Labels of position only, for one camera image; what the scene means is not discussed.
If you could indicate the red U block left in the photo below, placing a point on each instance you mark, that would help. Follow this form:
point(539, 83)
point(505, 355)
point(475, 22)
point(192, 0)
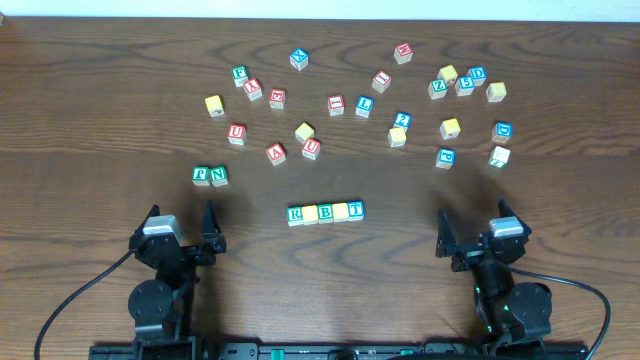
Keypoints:
point(237, 134)

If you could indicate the yellow S block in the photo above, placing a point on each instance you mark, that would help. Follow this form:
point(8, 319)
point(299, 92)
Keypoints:
point(397, 137)

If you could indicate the green F block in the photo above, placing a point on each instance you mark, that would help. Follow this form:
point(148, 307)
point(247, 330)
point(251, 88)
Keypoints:
point(240, 75)

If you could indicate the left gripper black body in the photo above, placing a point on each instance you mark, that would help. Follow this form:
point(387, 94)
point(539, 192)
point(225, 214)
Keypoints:
point(185, 252)

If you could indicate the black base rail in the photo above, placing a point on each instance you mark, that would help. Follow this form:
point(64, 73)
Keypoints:
point(431, 350)

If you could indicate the blue D block right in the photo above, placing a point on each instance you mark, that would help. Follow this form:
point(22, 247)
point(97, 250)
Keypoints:
point(502, 132)

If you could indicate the green N block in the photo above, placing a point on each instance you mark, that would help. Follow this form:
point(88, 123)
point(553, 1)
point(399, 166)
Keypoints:
point(218, 176)

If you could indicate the red A block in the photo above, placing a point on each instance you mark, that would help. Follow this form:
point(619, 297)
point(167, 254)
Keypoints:
point(276, 154)

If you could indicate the red I block upper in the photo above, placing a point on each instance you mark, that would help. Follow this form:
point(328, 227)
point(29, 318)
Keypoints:
point(381, 81)

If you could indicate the blue T block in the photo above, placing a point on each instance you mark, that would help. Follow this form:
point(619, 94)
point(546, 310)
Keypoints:
point(356, 210)

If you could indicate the blue P block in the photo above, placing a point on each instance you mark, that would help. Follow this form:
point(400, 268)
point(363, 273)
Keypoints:
point(445, 158)

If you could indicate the red u block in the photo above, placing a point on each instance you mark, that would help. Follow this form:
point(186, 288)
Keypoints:
point(311, 148)
point(237, 134)

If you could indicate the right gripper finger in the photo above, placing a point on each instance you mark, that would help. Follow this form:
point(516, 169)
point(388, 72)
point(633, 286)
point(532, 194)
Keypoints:
point(446, 244)
point(506, 211)

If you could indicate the red i block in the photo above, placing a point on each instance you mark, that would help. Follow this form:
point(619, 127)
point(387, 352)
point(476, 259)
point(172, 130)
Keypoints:
point(381, 81)
point(336, 105)

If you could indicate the yellow tilted block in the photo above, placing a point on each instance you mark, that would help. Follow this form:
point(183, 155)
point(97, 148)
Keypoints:
point(304, 132)

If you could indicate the yellow block with picture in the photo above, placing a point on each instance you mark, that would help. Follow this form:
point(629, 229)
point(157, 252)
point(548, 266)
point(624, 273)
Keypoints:
point(448, 74)

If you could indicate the blue L block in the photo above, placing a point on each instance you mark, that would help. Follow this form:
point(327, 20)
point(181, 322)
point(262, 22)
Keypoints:
point(364, 106)

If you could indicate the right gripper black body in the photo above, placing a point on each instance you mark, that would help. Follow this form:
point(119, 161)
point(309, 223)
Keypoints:
point(473, 252)

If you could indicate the green R block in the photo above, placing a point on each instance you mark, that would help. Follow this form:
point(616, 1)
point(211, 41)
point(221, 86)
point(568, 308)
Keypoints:
point(294, 216)

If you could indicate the green Z block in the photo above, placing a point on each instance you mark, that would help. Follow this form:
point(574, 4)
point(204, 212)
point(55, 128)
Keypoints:
point(437, 89)

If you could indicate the yellow B block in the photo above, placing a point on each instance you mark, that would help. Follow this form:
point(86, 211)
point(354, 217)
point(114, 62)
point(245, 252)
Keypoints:
point(496, 92)

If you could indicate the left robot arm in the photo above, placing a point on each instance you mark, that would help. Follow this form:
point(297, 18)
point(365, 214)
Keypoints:
point(162, 307)

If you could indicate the green J block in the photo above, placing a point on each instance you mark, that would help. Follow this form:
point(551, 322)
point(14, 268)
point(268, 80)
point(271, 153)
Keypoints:
point(200, 176)

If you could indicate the blue 5 block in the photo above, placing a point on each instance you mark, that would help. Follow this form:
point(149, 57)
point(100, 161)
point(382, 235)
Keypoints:
point(464, 86)

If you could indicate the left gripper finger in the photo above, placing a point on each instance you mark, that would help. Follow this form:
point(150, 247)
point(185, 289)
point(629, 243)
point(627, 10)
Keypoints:
point(211, 231)
point(154, 211)

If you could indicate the blue d block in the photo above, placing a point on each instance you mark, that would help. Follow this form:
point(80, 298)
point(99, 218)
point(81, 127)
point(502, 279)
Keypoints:
point(478, 75)
point(502, 132)

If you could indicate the blue 2 block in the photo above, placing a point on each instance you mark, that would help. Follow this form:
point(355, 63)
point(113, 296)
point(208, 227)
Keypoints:
point(402, 120)

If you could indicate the green 7 block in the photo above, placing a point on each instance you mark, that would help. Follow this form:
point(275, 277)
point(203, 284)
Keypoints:
point(499, 157)

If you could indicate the yellow block far left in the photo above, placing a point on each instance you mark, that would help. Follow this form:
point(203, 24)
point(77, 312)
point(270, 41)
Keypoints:
point(214, 106)

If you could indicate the yellow O block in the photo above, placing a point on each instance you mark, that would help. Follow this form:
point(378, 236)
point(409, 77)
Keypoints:
point(310, 214)
point(340, 212)

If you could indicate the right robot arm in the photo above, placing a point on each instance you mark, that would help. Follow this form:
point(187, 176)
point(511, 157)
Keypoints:
point(514, 313)

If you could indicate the green B block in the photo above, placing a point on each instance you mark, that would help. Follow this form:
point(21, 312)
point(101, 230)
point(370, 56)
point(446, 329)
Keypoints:
point(325, 213)

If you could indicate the red U block centre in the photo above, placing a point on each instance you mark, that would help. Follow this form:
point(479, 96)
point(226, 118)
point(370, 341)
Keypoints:
point(311, 148)

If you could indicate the blue D block upper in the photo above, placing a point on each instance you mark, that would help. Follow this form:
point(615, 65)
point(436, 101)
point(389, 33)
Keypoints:
point(478, 75)

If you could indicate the red I block centre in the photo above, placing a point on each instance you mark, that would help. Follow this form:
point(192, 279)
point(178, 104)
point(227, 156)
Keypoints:
point(336, 105)

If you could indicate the red E block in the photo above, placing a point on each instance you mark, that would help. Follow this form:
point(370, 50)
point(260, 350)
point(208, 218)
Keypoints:
point(277, 98)

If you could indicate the yellow K block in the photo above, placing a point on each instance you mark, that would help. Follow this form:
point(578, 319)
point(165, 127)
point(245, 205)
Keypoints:
point(450, 128)

